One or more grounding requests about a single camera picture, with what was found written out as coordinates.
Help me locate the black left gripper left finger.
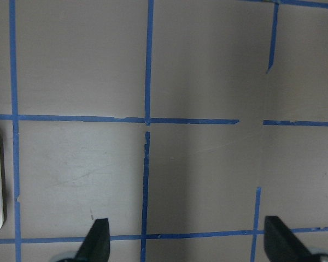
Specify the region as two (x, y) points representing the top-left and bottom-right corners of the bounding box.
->
(74, 218), (110, 262)

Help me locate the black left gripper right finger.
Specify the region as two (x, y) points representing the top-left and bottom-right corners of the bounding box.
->
(263, 216), (321, 262)

